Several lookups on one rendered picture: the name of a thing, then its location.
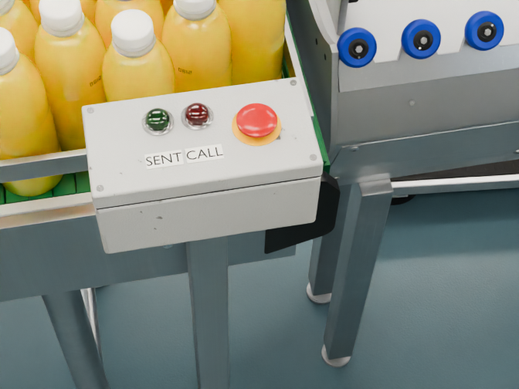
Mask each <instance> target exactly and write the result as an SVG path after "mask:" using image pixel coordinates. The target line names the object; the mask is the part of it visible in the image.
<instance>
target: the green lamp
mask: <svg viewBox="0 0 519 389"><path fill-rule="evenodd" d="M145 123H146V125H147V127H148V128H149V129H151V130H154V131H160V130H164V129H166V128H167V127H168V126H169V124H170V116H169V114H168V112H167V111H166V110H164V109H162V108H154V109H151V110H149V111H148V112H147V114H146V117H145Z"/></svg>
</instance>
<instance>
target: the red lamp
mask: <svg viewBox="0 0 519 389"><path fill-rule="evenodd" d="M185 119H186V121H187V122H188V123H190V124H191V125H195V126H198V125H203V124H204V123H206V122H207V121H208V120H209V109H208V107H207V106H206V105H205V104H203V103H191V104H190V105H188V106H187V108H186V110H185Z"/></svg>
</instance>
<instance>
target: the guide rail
mask: <svg viewBox="0 0 519 389"><path fill-rule="evenodd" d="M81 171H88V163H87V150H86V148H84V149H79V150H72V151H62V152H56V153H51V154H40V155H35V156H28V157H18V158H12V159H7V160H1V161H0V183H5V182H10V181H21V180H26V179H32V178H42V177H48V176H53V175H59V174H69V173H75V172H81Z"/></svg>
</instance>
